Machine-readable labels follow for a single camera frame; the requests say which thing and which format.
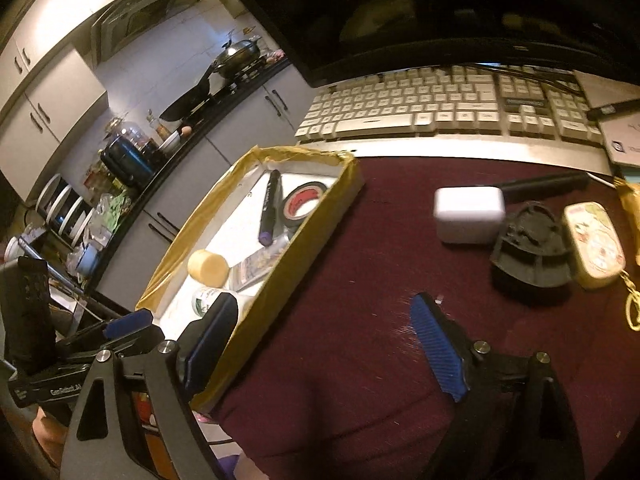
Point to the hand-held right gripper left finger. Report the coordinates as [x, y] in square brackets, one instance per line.
[210, 340]

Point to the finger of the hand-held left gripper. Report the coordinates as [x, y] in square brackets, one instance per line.
[127, 324]
[135, 342]

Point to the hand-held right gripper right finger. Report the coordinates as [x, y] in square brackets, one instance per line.
[437, 345]

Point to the yellow round jar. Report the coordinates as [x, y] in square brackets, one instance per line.
[210, 267]

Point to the silver hand cream tube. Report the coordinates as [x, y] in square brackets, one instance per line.
[255, 267]

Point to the yellow-taped cardboard box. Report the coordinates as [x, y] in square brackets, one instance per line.
[295, 270]

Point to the black marker purple cap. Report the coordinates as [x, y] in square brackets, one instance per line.
[270, 205]

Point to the person's left hand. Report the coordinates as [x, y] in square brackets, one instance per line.
[47, 435]

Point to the white pill bottle green label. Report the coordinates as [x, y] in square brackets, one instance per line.
[205, 300]

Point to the blue cup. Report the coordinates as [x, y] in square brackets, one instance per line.
[87, 260]

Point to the dark red cloth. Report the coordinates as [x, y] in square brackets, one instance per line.
[350, 335]

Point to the clear plastic bag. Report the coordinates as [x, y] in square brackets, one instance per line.
[110, 215]

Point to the white plates in rack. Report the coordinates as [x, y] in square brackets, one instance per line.
[62, 205]

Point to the black plastic fan part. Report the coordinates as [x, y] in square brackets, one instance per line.
[530, 255]

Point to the white charger adapter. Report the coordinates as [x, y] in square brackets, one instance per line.
[467, 215]

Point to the black tape roll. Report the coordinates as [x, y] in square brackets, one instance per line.
[295, 220]

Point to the dark blue pot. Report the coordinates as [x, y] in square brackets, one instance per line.
[125, 160]

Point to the white bowl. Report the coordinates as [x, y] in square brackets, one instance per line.
[170, 144]

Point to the black cylinder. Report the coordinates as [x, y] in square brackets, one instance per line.
[545, 185]

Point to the brown egg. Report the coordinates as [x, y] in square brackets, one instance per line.
[186, 132]

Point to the white lower kitchen cabinets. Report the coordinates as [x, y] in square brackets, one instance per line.
[235, 125]

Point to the white kitchen cabinets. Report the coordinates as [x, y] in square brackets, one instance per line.
[235, 125]
[55, 20]

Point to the white keyboard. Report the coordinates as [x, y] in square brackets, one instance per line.
[380, 120]

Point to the black frying pan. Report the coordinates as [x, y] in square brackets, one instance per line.
[190, 97]

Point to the gold foil wrapper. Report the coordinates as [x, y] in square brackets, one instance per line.
[631, 210]

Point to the steel wok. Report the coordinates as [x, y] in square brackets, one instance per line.
[240, 55]

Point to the black pen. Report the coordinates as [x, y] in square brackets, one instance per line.
[615, 107]

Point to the white upper kitchen cabinets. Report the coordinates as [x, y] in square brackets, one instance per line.
[55, 20]

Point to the steel range hood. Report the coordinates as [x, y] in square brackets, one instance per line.
[145, 10]

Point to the black monitor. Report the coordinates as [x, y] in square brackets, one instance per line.
[400, 10]

